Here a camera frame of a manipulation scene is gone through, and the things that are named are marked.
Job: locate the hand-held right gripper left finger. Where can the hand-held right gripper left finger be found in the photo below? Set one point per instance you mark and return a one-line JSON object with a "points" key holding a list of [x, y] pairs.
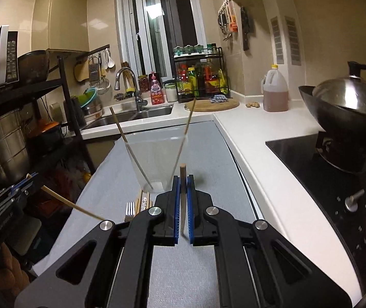
{"points": [[176, 211]]}

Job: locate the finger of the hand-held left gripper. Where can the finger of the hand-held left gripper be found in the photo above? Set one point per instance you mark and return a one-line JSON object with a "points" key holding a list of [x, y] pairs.
{"points": [[19, 195], [25, 181]]}

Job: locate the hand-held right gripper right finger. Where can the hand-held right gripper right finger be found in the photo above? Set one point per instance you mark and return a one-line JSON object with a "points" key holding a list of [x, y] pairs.
{"points": [[190, 211]]}

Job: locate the brown wooden chopstick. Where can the brown wooden chopstick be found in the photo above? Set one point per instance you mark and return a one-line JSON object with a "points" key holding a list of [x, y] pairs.
{"points": [[183, 170]]}

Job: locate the person's left hand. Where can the person's left hand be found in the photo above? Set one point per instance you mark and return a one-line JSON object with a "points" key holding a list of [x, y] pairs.
{"points": [[6, 266]]}

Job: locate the large steel stockpot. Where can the large steel stockpot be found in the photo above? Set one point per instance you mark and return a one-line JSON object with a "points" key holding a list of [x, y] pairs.
{"points": [[3, 147]]}

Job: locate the silver metal fork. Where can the silver metal fork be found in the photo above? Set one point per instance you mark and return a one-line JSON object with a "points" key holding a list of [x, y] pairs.
{"points": [[130, 210]]}

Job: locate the dark pot with orange rim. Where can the dark pot with orange rim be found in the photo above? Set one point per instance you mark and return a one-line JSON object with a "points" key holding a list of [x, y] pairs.
{"points": [[46, 134]]}

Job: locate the grey table mat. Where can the grey table mat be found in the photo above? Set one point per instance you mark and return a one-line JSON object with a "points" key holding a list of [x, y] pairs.
{"points": [[208, 154]]}

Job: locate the black metal storage rack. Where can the black metal storage rack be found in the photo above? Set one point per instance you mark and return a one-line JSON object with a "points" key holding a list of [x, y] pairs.
{"points": [[69, 96]]}

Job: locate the steel basin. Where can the steel basin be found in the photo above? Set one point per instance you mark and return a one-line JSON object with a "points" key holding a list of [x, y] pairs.
{"points": [[94, 110]]}

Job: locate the stainless steel sink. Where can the stainless steel sink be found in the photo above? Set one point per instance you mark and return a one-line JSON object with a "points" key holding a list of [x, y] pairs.
{"points": [[150, 110]]}

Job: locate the green and blue bowls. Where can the green and blue bowls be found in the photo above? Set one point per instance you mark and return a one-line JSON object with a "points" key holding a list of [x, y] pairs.
{"points": [[88, 98]]}

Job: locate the round wooden cutting board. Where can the round wooden cutting board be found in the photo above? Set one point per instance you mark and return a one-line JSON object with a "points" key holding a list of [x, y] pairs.
{"points": [[202, 106]]}

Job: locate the dark mixing bowl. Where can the dark mixing bowl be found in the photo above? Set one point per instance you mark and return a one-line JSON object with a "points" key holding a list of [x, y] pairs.
{"points": [[33, 67]]}

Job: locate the blue knitted cloth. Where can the blue knitted cloth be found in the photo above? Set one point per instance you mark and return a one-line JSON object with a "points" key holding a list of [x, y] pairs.
{"points": [[218, 98]]}

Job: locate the black glass cooktop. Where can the black glass cooktop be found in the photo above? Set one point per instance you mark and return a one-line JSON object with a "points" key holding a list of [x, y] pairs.
{"points": [[298, 166]]}

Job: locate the white lidded jar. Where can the white lidded jar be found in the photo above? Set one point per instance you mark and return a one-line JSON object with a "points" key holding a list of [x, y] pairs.
{"points": [[170, 93]]}

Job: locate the chrome kitchen faucet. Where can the chrome kitchen faucet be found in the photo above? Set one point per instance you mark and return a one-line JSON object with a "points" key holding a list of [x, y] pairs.
{"points": [[138, 99]]}

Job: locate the pink dish soap bottle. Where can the pink dish soap bottle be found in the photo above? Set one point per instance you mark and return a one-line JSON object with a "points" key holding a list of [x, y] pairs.
{"points": [[157, 93]]}

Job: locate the small hanging wooden board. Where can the small hanging wooden board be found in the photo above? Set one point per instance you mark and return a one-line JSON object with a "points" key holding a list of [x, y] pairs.
{"points": [[80, 72]]}

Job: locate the ginger root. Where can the ginger root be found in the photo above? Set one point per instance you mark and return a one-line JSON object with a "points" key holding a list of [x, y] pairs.
{"points": [[252, 105]]}

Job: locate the metal mesh strainer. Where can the metal mesh strainer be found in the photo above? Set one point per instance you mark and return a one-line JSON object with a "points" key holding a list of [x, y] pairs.
{"points": [[103, 84]]}

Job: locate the metal box grater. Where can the metal box grater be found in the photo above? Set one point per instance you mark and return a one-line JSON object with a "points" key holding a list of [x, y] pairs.
{"points": [[94, 72]]}

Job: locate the yellow sponge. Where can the yellow sponge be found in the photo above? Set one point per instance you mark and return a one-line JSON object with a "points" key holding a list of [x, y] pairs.
{"points": [[131, 90]]}

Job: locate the red chili jar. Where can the red chili jar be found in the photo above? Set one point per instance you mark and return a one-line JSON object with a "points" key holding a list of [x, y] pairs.
{"points": [[143, 85]]}

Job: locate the row of sauce bottles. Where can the row of sauce bottles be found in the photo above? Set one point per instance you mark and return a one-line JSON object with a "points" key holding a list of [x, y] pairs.
{"points": [[208, 77]]}

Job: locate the cooking oil jug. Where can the cooking oil jug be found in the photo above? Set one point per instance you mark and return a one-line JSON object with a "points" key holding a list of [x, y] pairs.
{"points": [[275, 98]]}

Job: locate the white hanging spoons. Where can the white hanging spoons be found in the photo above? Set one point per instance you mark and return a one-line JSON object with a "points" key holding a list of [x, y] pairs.
{"points": [[109, 59]]}

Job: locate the silver cooktop knob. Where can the silver cooktop knob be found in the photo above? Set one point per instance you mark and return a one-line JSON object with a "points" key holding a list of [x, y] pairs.
{"points": [[351, 203]]}

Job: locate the row of green spice jars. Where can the row of green spice jars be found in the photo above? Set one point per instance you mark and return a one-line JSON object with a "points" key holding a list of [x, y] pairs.
{"points": [[189, 49]]}

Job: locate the black wok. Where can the black wok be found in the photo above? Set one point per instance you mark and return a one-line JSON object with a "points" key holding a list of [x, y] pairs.
{"points": [[330, 125]]}

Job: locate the white framed window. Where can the white framed window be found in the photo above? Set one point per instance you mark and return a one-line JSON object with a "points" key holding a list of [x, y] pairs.
{"points": [[144, 38]]}

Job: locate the black cleaver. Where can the black cleaver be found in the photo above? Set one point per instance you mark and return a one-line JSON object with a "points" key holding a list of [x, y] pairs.
{"points": [[245, 32]]}

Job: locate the hanging metal kitchen tools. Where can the hanging metal kitchen tools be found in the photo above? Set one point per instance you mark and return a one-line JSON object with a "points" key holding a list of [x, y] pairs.
{"points": [[224, 22]]}

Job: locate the orange peeler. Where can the orange peeler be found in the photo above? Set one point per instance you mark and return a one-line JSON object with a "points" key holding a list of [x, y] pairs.
{"points": [[233, 24]]}

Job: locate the steel wok lid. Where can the steel wok lid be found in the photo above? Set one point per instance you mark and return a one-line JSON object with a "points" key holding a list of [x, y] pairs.
{"points": [[346, 93]]}

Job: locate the wall shelf with hooks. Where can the wall shelf with hooks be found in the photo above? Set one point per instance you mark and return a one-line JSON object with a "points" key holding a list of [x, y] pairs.
{"points": [[73, 51]]}

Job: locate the wall vent grille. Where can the wall vent grille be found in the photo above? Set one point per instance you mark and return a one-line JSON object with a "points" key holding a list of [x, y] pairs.
{"points": [[292, 41], [276, 41]]}

